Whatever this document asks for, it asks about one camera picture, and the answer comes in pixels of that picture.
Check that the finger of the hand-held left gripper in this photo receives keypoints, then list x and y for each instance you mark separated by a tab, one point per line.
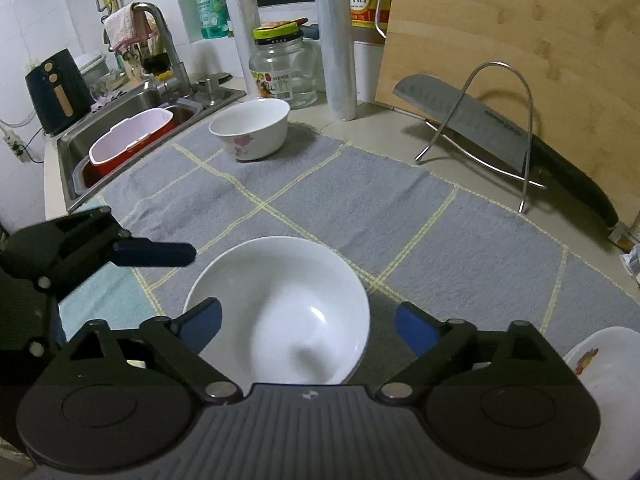
155	254

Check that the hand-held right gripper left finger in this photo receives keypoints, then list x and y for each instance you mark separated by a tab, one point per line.
205	323

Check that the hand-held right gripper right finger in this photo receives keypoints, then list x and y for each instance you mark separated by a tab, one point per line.
412	328

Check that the plain white bowl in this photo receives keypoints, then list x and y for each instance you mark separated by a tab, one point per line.
280	300

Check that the white floral plate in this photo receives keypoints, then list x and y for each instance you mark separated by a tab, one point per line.
615	400

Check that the red and white basin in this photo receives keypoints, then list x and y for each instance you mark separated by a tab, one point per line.
130	135

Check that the grey teal checked dish mat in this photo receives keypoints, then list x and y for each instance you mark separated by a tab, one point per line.
350	200

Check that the steel sink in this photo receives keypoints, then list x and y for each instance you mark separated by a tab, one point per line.
125	105

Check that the white bowl pink print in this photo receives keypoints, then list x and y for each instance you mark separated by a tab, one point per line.
250	135

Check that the metal sink stopper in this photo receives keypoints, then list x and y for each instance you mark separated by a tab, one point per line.
207	85

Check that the dark blue air fryer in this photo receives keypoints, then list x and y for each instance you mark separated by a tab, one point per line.
55	95

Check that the steel faucet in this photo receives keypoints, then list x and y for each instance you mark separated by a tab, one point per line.
167	45

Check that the glass jar yellow lid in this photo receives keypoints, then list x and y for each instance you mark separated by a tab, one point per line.
285	80

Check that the pink white dish cloth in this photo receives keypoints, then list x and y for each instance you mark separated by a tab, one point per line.
125	27

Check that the white plastic seasoning bag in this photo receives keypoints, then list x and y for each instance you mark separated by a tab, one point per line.
632	262

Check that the white plastic bag roll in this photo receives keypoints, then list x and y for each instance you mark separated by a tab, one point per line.
240	20

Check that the translucent plastic wrap roll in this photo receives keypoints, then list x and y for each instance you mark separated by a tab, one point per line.
335	60

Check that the bamboo cutting board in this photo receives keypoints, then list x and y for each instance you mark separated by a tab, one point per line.
500	20

